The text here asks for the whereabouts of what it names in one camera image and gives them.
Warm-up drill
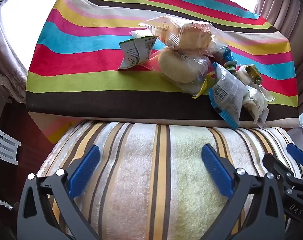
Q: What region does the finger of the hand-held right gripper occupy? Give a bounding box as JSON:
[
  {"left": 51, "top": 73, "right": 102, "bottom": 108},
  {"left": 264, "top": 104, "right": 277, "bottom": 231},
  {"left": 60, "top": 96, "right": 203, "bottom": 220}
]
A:
[
  {"left": 263, "top": 153, "right": 295, "bottom": 183},
  {"left": 286, "top": 143, "right": 303, "bottom": 170}
]

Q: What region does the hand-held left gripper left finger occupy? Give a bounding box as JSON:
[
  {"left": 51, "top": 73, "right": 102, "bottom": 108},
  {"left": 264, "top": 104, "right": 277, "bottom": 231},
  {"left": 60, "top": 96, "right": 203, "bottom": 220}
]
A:
[{"left": 16, "top": 144, "right": 102, "bottom": 240}]

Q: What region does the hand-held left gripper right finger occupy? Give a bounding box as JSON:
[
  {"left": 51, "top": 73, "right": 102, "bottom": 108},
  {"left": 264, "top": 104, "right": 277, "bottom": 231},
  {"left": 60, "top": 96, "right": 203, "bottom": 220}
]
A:
[{"left": 201, "top": 144, "right": 287, "bottom": 240}]

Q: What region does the clear packet of round pastries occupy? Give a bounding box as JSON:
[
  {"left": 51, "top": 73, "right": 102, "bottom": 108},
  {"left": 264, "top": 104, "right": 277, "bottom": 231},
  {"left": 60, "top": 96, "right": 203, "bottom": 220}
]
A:
[{"left": 243, "top": 84, "right": 276, "bottom": 128}]

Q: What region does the blue and clear snack packet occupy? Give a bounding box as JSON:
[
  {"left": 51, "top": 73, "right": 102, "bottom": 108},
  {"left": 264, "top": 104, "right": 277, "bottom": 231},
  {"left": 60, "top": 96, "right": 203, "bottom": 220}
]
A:
[
  {"left": 208, "top": 62, "right": 249, "bottom": 130},
  {"left": 212, "top": 45, "right": 233, "bottom": 64}
]

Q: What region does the yellow and green snack packet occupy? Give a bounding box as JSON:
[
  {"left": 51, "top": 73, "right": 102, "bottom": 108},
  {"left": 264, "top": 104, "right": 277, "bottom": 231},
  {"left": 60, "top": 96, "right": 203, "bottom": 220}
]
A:
[{"left": 235, "top": 64, "right": 264, "bottom": 87}]

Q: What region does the clear bag of round cake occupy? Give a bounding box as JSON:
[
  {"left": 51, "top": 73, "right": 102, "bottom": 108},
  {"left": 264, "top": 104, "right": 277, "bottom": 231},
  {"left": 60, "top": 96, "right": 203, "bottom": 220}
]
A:
[{"left": 141, "top": 48, "right": 216, "bottom": 98}]

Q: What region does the green and white snack packet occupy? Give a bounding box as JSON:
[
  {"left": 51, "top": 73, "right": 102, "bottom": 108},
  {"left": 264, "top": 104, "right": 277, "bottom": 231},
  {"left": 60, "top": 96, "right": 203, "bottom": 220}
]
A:
[{"left": 118, "top": 35, "right": 158, "bottom": 72}]

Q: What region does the clear bag of buns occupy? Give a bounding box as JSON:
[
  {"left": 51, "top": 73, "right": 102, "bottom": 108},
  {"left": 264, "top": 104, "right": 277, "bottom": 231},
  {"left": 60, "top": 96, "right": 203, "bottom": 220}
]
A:
[{"left": 138, "top": 15, "right": 214, "bottom": 54}]

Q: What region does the small white candy packet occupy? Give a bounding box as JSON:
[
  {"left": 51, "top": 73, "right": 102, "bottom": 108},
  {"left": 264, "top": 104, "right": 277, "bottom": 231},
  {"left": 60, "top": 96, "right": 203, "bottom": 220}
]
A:
[{"left": 129, "top": 29, "right": 154, "bottom": 40}]

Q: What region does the beige striped plush cover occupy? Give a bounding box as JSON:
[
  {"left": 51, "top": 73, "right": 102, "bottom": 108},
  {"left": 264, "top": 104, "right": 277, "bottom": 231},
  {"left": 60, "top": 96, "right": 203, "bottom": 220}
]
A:
[{"left": 38, "top": 120, "right": 303, "bottom": 240}]

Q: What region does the white slatted chair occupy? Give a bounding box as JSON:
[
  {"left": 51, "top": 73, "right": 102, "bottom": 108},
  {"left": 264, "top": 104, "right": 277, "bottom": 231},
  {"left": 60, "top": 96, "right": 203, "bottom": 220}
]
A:
[{"left": 0, "top": 121, "right": 22, "bottom": 166}]

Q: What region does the colourful striped tablecloth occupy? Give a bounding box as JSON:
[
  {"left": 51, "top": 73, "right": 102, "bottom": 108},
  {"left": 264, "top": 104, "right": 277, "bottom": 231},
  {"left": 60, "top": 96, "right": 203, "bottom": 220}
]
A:
[{"left": 25, "top": 0, "right": 300, "bottom": 145}]

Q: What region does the beige embroidered curtain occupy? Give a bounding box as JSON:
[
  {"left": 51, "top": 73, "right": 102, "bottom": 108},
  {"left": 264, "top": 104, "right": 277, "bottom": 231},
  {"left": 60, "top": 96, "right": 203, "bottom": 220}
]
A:
[
  {"left": 254, "top": 0, "right": 303, "bottom": 117},
  {"left": 0, "top": 5, "right": 27, "bottom": 103}
]

